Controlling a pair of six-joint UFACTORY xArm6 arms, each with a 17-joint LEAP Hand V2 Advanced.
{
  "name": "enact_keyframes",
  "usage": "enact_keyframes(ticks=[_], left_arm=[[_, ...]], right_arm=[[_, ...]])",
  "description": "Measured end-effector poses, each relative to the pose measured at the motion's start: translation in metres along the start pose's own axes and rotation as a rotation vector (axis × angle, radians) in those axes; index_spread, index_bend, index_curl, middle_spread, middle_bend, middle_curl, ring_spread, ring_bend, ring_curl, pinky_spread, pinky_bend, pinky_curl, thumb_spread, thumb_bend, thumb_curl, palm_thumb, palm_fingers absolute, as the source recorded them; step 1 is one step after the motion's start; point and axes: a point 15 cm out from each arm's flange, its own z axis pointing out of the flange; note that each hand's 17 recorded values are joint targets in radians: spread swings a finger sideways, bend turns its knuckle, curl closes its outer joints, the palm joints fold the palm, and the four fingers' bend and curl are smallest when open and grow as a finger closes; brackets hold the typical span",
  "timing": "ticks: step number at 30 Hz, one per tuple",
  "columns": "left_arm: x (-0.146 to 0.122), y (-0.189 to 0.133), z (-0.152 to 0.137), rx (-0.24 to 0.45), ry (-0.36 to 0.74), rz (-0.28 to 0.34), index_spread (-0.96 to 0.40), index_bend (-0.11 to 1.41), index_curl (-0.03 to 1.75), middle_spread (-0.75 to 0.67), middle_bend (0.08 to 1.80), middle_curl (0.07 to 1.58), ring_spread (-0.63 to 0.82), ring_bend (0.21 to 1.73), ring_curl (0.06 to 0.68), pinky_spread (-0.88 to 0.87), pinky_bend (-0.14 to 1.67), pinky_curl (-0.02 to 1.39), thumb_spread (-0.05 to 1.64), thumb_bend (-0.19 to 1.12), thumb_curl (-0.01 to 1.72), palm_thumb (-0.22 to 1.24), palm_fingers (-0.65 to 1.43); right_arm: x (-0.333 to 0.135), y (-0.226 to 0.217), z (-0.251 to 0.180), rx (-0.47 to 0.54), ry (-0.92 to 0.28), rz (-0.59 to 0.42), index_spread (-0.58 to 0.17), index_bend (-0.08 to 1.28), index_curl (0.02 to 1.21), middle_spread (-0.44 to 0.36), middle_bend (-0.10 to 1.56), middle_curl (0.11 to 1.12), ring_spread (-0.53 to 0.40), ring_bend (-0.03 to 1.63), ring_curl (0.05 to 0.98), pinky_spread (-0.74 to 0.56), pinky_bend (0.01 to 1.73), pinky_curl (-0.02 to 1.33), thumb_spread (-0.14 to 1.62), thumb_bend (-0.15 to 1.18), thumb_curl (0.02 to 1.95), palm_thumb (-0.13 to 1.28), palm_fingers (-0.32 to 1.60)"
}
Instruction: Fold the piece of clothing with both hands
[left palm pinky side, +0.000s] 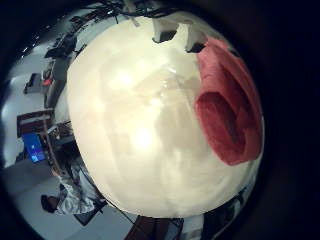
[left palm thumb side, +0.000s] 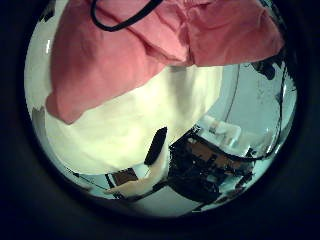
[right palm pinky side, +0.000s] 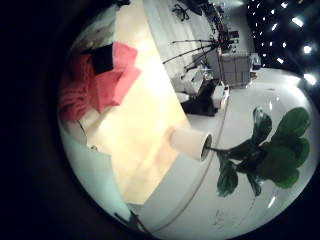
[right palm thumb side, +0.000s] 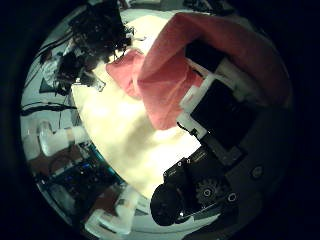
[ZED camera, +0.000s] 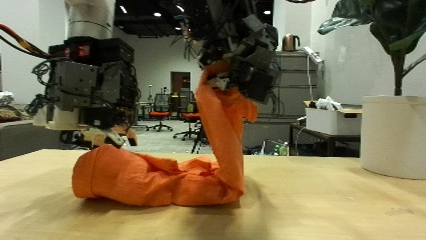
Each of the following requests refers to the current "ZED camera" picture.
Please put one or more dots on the crumpled white packing material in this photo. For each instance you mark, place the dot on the crumpled white packing material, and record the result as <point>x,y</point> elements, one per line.
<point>327,104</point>

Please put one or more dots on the orange mesh-back office chair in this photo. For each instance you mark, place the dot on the orange mesh-back office chair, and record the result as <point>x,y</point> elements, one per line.
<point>160,113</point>

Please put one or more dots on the green leafy plant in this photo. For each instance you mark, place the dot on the green leafy plant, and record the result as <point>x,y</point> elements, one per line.
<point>390,23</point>

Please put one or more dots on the brown cushion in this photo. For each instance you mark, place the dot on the brown cushion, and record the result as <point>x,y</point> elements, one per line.
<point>11,115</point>

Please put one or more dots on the black camera tripod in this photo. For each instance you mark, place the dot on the black camera tripod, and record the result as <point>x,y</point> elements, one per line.
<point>198,140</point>

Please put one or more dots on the brown door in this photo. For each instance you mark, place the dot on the brown door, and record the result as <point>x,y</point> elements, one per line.
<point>180,83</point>

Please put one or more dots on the grey sofa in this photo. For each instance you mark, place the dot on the grey sofa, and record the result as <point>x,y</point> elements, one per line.
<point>21,140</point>

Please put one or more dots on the copper kettle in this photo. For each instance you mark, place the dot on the copper kettle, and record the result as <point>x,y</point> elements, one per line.
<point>290,43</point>

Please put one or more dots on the strip ceiling light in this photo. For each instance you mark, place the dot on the strip ceiling light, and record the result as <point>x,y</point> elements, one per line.
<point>122,9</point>
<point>180,8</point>

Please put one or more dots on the green plastic bottles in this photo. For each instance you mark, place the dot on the green plastic bottles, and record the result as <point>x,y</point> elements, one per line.
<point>278,150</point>

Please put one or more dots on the white crumpled cloth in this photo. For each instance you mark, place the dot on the white crumpled cloth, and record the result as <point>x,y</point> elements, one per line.
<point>5,98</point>

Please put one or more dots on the low grey counter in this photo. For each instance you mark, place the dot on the low grey counter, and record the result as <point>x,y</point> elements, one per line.
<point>266,133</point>

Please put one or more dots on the orange low office chair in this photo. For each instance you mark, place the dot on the orange low office chair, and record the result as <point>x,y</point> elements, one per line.
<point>190,116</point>

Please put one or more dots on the white plant pot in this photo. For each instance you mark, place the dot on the white plant pot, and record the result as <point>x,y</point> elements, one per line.
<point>394,136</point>

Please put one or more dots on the white cardboard box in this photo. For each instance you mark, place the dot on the white cardboard box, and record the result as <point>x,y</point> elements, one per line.
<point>330,121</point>

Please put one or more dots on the white power strip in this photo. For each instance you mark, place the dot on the white power strip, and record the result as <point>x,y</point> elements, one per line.
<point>313,55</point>

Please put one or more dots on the orange button shirt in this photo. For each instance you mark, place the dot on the orange button shirt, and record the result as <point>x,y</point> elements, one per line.
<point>221,133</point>

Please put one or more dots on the dark side table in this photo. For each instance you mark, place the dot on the dark side table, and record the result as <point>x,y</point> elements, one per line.
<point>326,136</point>

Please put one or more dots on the grey filing cabinet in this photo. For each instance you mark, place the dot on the grey filing cabinet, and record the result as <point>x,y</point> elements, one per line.
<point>297,83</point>

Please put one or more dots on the round ceiling light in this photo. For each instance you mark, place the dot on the round ceiling light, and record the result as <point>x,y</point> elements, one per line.
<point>157,14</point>
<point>267,12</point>

